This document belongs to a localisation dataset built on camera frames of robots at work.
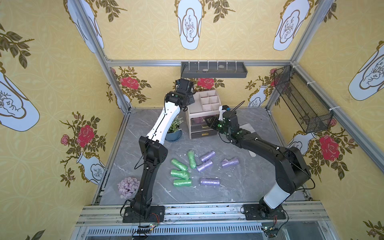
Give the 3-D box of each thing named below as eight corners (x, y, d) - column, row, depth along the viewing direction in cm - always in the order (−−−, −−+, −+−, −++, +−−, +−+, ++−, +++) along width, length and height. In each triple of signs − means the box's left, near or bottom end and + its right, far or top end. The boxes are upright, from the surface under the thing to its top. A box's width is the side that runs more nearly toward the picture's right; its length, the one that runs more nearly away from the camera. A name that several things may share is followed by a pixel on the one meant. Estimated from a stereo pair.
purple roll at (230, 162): (222, 168, 92) (223, 165, 89) (220, 162, 94) (221, 159, 91) (238, 164, 93) (239, 162, 90) (236, 159, 96) (237, 156, 93)
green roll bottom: (173, 187, 84) (173, 185, 82) (174, 180, 87) (173, 178, 84) (192, 187, 84) (192, 185, 82) (192, 180, 87) (192, 178, 84)
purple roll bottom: (200, 185, 85) (200, 183, 82) (200, 179, 87) (200, 177, 84) (219, 185, 85) (220, 183, 82) (218, 179, 87) (219, 177, 84)
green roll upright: (190, 169, 90) (190, 167, 88) (187, 152, 97) (187, 150, 95) (197, 168, 91) (197, 166, 89) (193, 151, 98) (193, 149, 96)
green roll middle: (170, 176, 87) (169, 174, 85) (171, 170, 89) (171, 168, 87) (189, 179, 86) (189, 178, 84) (190, 174, 88) (190, 172, 86)
